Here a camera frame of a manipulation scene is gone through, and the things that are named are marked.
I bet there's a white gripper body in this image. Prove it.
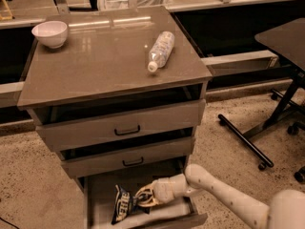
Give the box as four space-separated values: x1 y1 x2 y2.
152 174 188 204

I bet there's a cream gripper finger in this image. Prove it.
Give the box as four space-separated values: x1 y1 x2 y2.
137 197 160 208
135 183 153 198

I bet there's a blue chip bag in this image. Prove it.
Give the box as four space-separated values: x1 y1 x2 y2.
112 184 152 225

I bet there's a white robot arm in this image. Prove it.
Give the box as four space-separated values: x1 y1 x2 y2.
136 164 305 229

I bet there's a bottom grey open drawer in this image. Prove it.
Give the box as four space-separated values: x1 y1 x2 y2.
83 157 209 229

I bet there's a top grey drawer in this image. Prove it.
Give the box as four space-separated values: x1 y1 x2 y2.
36 99 206 152

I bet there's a middle grey drawer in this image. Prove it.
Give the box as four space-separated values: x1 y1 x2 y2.
61 136 194 178

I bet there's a grey drawer cabinet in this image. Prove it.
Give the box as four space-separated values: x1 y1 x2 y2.
17 6 214 229

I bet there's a black office chair wheel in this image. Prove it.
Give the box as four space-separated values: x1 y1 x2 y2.
294 166 305 183

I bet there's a clear plastic water bottle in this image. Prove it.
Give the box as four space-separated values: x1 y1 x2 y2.
148 31 175 73

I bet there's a white bowl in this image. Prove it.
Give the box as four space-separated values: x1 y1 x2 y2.
31 21 68 49

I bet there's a black rolling side table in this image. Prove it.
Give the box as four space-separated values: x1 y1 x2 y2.
218 18 305 171

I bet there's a black middle drawer handle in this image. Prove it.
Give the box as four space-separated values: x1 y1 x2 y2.
122 156 144 167

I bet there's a black drawer handle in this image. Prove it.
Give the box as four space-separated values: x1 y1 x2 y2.
114 125 141 136
122 156 144 167

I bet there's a black top drawer handle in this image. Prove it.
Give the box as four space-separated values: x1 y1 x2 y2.
114 125 141 136

